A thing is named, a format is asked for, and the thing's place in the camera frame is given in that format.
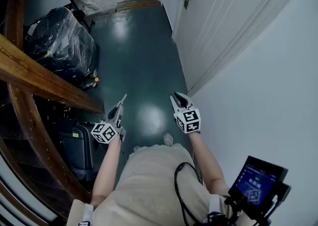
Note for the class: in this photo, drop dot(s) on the black chest-mounted monitor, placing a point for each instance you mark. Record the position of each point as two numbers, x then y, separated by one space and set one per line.
256 182

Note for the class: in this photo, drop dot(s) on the person's left forearm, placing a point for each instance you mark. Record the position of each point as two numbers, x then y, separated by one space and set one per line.
106 165

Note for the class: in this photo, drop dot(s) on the person's right forearm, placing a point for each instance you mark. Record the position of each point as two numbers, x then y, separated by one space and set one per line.
206 160

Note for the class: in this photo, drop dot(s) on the person's right white shoe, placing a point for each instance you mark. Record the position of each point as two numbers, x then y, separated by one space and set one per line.
168 139

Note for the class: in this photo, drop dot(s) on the white door with red lettering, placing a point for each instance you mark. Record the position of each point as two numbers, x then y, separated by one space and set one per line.
218 26

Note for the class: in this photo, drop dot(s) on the person's white shoe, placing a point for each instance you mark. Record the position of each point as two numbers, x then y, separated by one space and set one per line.
137 148
168 139

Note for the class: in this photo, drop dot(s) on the small black suitcase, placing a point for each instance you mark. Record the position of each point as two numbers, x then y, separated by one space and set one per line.
77 153

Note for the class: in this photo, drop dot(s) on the straight wooden beam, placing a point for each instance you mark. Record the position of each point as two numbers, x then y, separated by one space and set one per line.
37 76

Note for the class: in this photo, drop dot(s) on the person's beige clothing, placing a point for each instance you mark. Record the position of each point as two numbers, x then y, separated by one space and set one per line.
149 185

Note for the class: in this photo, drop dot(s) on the curved wooden rail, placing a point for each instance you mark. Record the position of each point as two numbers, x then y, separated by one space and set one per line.
32 120

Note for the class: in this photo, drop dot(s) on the person's left white shoe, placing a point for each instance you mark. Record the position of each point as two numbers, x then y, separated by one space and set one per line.
137 148

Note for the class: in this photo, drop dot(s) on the wooden slat threshold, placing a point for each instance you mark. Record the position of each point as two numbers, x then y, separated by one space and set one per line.
137 4

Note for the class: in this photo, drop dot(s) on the plastic-wrapped dark suitcase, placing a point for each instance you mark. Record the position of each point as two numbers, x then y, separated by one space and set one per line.
64 43

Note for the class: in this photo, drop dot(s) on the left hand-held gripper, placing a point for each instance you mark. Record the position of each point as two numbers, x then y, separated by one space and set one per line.
105 133

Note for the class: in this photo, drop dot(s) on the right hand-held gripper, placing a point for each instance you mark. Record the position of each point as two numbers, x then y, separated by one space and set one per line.
190 122

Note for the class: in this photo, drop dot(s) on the black metal stand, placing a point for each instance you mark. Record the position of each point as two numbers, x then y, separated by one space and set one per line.
84 19

